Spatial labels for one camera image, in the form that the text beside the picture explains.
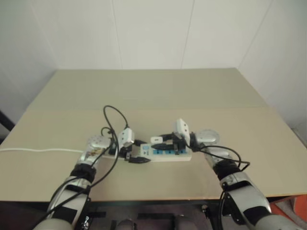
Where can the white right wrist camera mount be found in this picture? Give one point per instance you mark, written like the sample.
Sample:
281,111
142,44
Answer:
181,127

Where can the black table frame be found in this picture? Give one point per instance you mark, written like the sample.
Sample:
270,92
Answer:
153,206

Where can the orange box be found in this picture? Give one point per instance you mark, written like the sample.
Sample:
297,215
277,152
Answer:
301,203

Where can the dark rounded shape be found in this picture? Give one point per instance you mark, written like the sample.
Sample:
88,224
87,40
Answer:
126,222

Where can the black object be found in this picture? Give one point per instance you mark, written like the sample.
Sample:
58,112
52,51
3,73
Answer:
6,127

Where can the white charger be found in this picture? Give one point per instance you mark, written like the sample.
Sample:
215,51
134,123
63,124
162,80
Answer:
155,139

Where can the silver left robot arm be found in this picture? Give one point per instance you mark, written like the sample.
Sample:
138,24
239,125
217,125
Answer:
72,191

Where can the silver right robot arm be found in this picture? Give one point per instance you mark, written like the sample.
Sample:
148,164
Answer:
249,191

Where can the white power strip blue sockets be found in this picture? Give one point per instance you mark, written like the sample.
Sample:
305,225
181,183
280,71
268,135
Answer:
168,157

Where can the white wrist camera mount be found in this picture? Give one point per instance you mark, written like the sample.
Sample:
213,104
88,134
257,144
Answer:
126,137
181,127

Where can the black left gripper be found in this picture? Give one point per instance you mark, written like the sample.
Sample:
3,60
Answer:
125,152

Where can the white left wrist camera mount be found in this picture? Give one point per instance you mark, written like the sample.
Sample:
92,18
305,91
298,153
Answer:
126,137

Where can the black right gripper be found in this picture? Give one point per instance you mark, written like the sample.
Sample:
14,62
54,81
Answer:
180,145

